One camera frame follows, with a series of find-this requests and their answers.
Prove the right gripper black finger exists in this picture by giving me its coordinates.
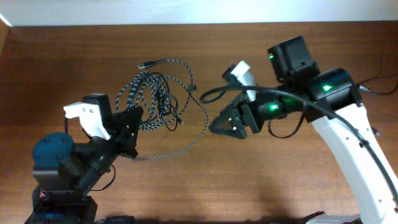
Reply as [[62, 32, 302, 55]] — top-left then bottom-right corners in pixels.
[[209, 111, 247, 139], [220, 92, 248, 117]]

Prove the black white braided cable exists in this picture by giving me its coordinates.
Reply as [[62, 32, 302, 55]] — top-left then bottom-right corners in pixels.
[[114, 58, 210, 160]]

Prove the thin black USB cable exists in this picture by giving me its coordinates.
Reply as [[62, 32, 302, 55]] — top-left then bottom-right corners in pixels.
[[356, 55, 398, 138]]

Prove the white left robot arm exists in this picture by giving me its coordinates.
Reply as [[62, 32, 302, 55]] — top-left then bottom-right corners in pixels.
[[26, 106, 143, 223]]

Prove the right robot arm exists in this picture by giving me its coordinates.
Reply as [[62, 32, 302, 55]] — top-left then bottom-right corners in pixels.
[[200, 37, 397, 223]]

